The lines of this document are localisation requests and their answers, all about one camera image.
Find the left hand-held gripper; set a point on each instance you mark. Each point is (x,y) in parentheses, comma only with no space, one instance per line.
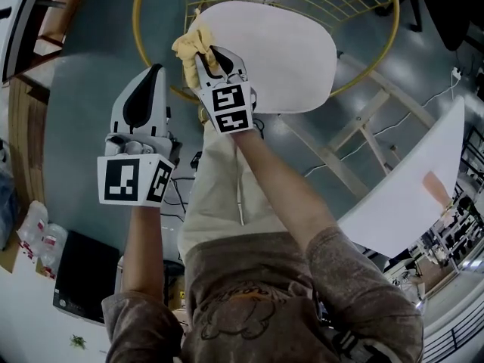
(121,180)

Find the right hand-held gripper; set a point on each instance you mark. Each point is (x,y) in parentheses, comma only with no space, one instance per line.
(230,108)

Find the yellow wiping cloth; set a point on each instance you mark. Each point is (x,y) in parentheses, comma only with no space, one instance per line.
(193,44)

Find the person's right forearm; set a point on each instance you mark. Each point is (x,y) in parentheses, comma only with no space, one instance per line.
(280,191)

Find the person's left forearm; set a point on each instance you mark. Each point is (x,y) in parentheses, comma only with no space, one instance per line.
(143,252)

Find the person's beige trousers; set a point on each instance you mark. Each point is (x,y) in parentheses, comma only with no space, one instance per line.
(215,187)

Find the wooden plank platform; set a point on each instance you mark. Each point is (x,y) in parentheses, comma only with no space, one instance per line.
(28,138)

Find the white cabinet with wooden shelves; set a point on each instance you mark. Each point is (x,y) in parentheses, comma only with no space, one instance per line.
(22,21)

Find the shrink-wrapped water bottle pack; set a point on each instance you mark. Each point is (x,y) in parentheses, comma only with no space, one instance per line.
(41,236)

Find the black computer case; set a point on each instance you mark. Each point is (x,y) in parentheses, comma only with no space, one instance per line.
(85,274)

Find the brown cardboard box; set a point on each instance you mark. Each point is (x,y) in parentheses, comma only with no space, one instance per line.
(175,291)

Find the person's brown printed shirt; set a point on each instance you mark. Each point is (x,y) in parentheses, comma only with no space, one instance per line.
(264,278)

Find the small green plant sprig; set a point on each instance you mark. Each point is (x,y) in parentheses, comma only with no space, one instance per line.
(77,342)

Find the white power strip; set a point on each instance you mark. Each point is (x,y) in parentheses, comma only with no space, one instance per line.
(457,73)

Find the pink-orange bottle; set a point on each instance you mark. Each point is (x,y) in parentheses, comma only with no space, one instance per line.
(435,185)

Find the white oval table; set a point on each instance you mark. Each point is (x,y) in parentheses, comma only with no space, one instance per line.
(461,233)

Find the black mezzanine railing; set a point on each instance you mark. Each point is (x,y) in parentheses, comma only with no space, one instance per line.
(459,333)

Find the wooden table leg frame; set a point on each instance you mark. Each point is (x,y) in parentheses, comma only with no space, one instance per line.
(340,166)

